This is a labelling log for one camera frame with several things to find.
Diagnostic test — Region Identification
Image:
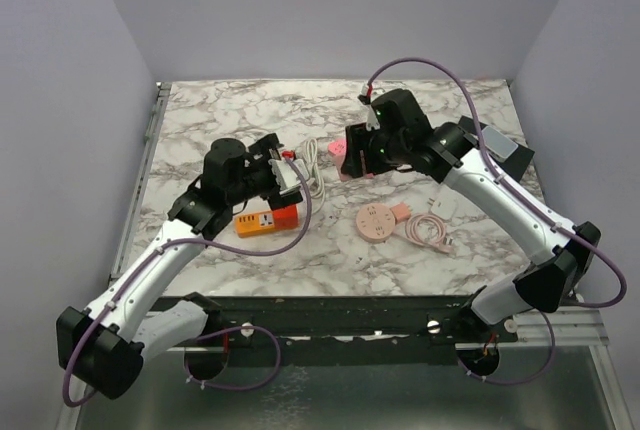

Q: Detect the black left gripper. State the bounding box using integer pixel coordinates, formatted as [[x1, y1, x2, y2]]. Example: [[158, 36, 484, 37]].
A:
[[229, 134, 304, 209]]

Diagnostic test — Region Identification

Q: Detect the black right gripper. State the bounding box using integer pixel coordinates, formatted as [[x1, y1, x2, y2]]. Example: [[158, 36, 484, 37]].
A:
[[342, 121, 407, 179]]

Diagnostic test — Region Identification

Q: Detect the pink triangular power strip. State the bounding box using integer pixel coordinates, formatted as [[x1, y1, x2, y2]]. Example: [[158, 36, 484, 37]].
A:
[[327, 138, 352, 182]]

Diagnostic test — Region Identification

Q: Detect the orange power strip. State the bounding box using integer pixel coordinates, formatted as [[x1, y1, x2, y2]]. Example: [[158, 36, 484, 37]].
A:
[[234, 212, 277, 238]]

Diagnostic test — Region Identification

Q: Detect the white power cable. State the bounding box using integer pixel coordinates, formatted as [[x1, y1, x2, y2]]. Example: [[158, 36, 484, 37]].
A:
[[297, 137, 329, 201]]

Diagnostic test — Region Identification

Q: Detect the round pink power strip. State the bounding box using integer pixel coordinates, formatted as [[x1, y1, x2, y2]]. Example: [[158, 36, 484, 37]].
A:
[[355, 203, 396, 244]]

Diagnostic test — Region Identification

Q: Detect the pink power cable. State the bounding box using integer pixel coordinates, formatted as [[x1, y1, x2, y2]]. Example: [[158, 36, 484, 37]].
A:
[[392, 213, 456, 255]]

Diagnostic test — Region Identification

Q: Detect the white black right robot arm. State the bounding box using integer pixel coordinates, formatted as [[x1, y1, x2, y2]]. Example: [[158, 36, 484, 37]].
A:
[[341, 89, 601, 341]]

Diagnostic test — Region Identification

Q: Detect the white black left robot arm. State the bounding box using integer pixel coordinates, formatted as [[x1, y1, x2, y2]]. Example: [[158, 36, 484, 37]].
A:
[[56, 134, 311, 407]]

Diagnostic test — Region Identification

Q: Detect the white usb charger plug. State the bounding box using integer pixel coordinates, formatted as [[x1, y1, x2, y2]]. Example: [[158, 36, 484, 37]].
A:
[[429, 196, 458, 220]]

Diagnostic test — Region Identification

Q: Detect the small pink charger adapter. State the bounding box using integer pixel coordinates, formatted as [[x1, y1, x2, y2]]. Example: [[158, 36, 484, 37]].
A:
[[390, 203, 411, 223]]

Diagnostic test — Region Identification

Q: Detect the black flat box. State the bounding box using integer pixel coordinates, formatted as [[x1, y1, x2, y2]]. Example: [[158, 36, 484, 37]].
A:
[[480, 123, 535, 182]]

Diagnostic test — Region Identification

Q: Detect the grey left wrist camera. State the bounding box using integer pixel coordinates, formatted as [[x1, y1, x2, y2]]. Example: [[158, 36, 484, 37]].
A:
[[269, 159, 310, 196]]

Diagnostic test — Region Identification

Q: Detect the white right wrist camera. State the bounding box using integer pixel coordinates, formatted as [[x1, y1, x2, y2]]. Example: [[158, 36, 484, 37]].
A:
[[358, 83, 380, 131]]

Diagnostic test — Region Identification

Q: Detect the white grey network switch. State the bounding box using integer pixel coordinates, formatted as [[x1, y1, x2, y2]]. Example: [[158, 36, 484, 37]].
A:
[[482, 126, 519, 162]]

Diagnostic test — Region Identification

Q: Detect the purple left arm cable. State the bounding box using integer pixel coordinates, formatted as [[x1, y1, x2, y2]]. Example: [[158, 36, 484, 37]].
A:
[[62, 154, 314, 409]]

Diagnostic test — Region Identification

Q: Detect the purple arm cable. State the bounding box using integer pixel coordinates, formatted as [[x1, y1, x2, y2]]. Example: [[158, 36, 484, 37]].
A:
[[62, 154, 314, 409], [367, 56, 629, 386]]

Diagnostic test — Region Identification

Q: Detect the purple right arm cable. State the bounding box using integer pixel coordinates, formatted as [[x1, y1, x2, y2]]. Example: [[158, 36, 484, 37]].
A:
[[367, 56, 629, 386]]

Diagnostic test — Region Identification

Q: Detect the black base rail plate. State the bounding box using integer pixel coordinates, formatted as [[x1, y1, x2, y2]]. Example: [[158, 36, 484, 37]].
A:
[[144, 292, 521, 366]]

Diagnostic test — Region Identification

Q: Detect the aluminium frame rail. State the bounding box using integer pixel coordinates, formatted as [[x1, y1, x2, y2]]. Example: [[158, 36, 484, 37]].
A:
[[56, 83, 602, 399]]

